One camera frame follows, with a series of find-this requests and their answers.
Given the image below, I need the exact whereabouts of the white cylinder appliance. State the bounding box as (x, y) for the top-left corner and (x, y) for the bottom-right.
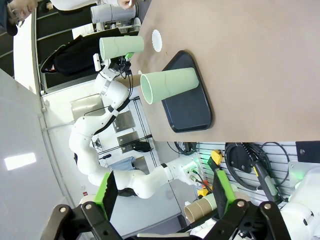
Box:
(90, 3), (137, 25)

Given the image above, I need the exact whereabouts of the black power brick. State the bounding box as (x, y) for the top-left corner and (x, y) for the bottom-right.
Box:
(129, 141), (153, 153)

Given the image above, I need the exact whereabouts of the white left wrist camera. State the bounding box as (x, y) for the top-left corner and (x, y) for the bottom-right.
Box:
(92, 53), (102, 73)

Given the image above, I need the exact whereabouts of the black metal bracket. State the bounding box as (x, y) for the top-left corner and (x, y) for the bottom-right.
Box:
(295, 140), (320, 164)

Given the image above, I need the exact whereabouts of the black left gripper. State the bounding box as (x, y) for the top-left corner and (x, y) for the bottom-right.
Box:
(107, 51), (136, 77)

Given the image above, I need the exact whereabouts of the black enabling switch handle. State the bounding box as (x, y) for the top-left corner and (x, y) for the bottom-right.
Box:
(251, 159), (282, 205)

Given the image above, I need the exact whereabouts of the grey blue cloth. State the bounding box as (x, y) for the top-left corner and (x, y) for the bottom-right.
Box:
(109, 156), (137, 173)

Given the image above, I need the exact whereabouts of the white scalloped paper coaster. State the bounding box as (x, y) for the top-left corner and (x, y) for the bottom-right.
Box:
(151, 29), (163, 53)

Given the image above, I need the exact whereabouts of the aluminium profile base plate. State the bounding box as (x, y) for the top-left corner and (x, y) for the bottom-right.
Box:
(172, 141), (320, 208)

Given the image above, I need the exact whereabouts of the yellow emergency stop button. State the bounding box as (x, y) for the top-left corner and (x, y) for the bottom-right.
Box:
(197, 186), (213, 200)

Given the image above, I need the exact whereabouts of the bystander wearing glasses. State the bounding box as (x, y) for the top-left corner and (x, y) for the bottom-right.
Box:
(0, 0), (38, 37)

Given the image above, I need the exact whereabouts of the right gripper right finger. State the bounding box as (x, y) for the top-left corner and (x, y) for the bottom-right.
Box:
(212, 167), (292, 240)

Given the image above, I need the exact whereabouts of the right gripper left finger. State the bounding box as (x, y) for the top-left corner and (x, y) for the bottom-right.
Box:
(41, 171), (121, 240)

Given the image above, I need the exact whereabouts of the yellow plug connector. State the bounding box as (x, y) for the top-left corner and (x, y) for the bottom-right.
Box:
(210, 149), (223, 166)

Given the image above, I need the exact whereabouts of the black plastic tray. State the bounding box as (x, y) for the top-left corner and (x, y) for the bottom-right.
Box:
(161, 49), (214, 134)

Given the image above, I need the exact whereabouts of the spare pale green cup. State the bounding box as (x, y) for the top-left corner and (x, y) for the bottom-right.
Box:
(199, 191), (218, 213)

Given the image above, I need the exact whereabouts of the steel floor box cover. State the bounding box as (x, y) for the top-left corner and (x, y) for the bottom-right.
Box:
(116, 130), (141, 154)
(112, 110), (137, 134)

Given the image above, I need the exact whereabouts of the bystander in black top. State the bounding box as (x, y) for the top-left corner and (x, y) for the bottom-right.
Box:
(40, 34), (121, 78)

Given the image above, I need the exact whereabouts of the person's left hand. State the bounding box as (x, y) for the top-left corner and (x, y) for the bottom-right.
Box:
(117, 0), (138, 10)

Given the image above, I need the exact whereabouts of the pale green plastic cup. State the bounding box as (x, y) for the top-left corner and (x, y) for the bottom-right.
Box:
(99, 35), (145, 61)
(139, 67), (199, 105)

